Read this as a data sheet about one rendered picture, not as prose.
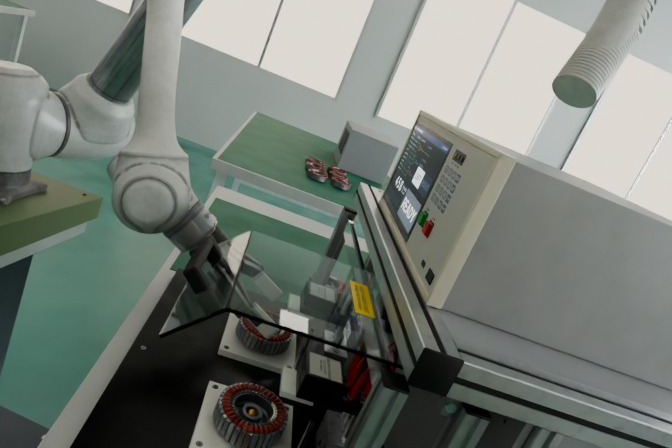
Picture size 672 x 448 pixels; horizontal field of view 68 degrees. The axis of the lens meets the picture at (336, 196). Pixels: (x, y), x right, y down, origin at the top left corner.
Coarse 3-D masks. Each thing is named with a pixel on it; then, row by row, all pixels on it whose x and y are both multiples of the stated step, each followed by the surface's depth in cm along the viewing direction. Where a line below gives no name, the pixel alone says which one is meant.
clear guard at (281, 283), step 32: (224, 256) 69; (256, 256) 68; (288, 256) 72; (320, 256) 77; (224, 288) 58; (256, 288) 59; (288, 288) 63; (320, 288) 66; (192, 320) 53; (256, 320) 54; (288, 320) 55; (320, 320) 58; (352, 320) 61; (384, 320) 65; (352, 352) 55; (384, 352) 57
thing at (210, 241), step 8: (208, 240) 67; (200, 248) 64; (208, 248) 65; (216, 248) 68; (192, 256) 63; (200, 256) 62; (208, 256) 68; (216, 256) 68; (192, 264) 59; (200, 264) 60; (184, 272) 59; (192, 272) 59; (200, 272) 59; (192, 280) 59; (200, 280) 59; (192, 288) 59; (200, 288) 59
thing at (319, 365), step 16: (288, 368) 79; (304, 368) 75; (320, 368) 75; (336, 368) 77; (288, 384) 75; (304, 384) 73; (320, 384) 73; (336, 384) 73; (304, 400) 74; (320, 400) 73; (336, 400) 74; (352, 416) 76
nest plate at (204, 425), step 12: (216, 384) 84; (204, 396) 81; (216, 396) 81; (204, 408) 78; (240, 408) 81; (288, 408) 85; (204, 420) 76; (264, 420) 80; (288, 420) 83; (204, 432) 73; (216, 432) 74; (288, 432) 80; (192, 444) 71; (204, 444) 71; (216, 444) 72; (228, 444) 73; (276, 444) 77; (288, 444) 78
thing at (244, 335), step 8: (240, 320) 98; (240, 328) 97; (248, 328) 96; (240, 336) 97; (248, 336) 96; (256, 336) 96; (272, 336) 97; (280, 336) 98; (288, 336) 99; (248, 344) 96; (256, 344) 96; (264, 344) 95; (272, 344) 96; (280, 344) 97; (288, 344) 100; (264, 352) 96; (272, 352) 96; (280, 352) 98
